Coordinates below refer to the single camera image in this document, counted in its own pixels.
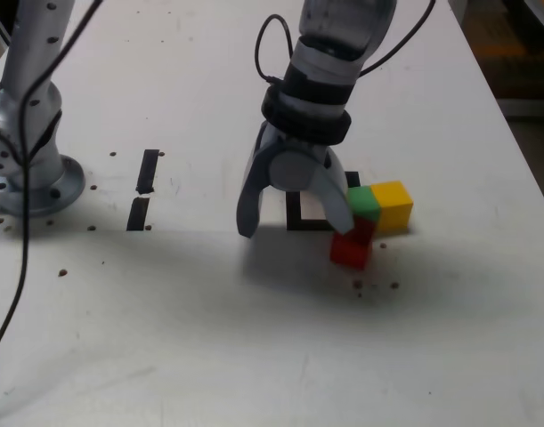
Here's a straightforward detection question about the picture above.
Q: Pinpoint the yellow cube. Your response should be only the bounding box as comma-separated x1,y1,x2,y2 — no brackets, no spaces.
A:
369,180,415,234

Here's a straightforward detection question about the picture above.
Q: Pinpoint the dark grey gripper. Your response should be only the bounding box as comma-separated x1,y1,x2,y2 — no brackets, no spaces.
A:
235,120,356,240

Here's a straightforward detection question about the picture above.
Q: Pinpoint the black cable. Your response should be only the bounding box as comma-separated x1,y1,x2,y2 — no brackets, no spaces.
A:
0,0,436,370

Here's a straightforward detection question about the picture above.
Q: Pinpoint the red cube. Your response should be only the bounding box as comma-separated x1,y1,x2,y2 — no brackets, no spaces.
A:
329,215,378,271

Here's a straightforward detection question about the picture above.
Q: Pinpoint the green cube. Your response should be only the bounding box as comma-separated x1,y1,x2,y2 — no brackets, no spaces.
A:
345,186,382,223

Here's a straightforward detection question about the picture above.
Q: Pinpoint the black tape strip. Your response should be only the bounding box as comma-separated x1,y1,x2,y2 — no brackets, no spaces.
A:
126,149,160,232

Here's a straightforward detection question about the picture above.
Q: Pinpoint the black tape square outline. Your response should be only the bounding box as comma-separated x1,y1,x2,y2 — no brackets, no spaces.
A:
285,171,364,232

